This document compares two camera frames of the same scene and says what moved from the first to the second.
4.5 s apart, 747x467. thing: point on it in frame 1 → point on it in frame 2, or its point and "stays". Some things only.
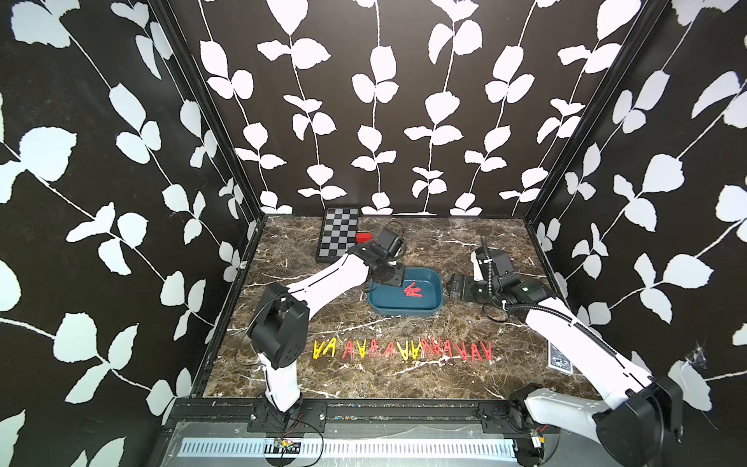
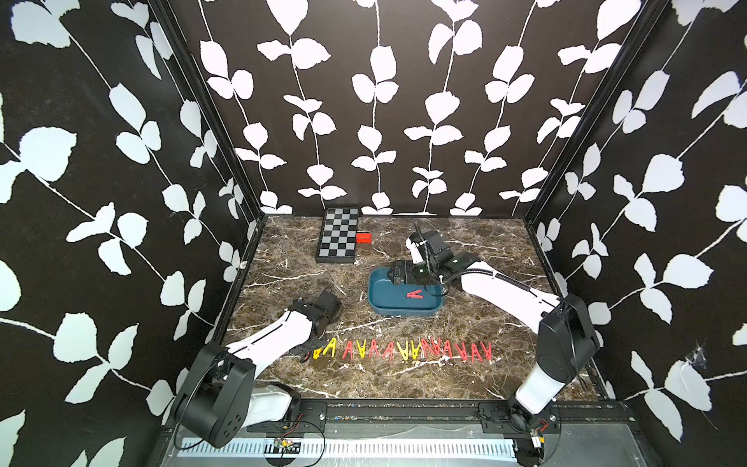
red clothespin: (349, 345) stays
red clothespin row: (475, 351) stays
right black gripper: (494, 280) → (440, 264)
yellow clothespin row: (414, 349) stays
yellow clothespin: (362, 349) stays
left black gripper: (399, 277) → (323, 341)
